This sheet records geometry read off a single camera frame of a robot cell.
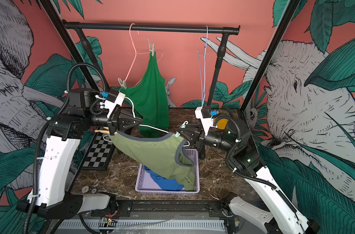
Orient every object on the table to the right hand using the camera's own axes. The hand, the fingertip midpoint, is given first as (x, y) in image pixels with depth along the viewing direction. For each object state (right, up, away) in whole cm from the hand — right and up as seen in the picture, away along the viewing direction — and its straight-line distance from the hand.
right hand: (179, 128), depth 51 cm
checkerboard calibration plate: (-51, -18, +41) cm, 68 cm away
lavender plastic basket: (-19, -34, +32) cm, 51 cm away
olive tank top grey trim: (-7, -13, +10) cm, 18 cm away
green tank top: (-17, +16, +27) cm, 35 cm away
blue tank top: (-8, -32, +28) cm, 43 cm away
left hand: (-14, +2, +1) cm, 14 cm away
